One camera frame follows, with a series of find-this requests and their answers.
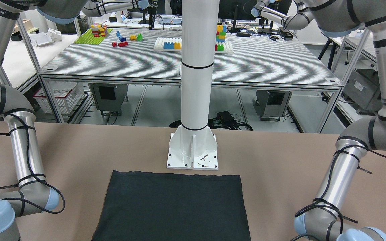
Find white block tray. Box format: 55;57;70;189
153;37;235;55

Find green lego baseplate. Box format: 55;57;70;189
73;28;113;45

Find white plastic basket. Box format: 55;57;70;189
33;81;84;114

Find black printed t-shirt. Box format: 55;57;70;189
92;170;251;241

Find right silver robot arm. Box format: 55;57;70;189
0;0;87;241

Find striped workbench table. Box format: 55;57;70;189
39;28;343;133

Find white pedestal column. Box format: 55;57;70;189
167;0;219;170

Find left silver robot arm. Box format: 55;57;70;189
294;0;386;241

